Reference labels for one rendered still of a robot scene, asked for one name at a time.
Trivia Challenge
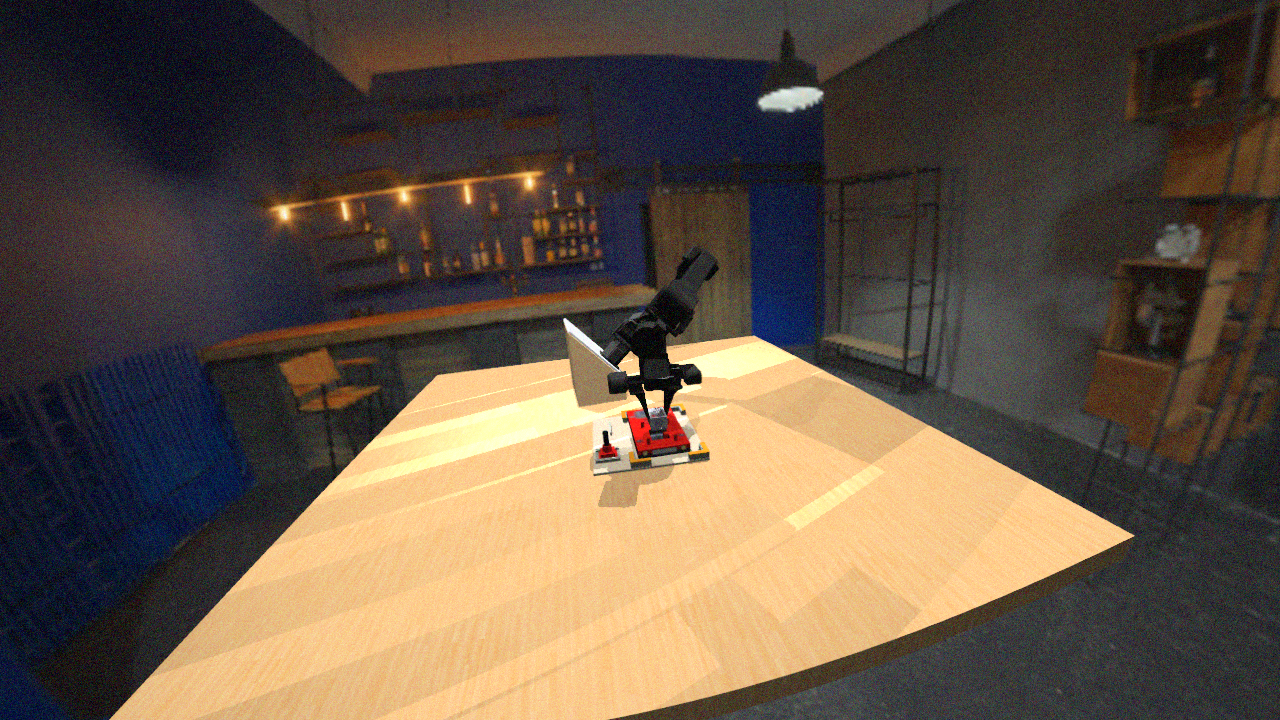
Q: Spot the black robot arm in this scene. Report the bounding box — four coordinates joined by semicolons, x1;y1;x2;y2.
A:
599;246;719;391

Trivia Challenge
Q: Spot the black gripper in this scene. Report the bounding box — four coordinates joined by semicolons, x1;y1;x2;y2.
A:
607;345;703;419

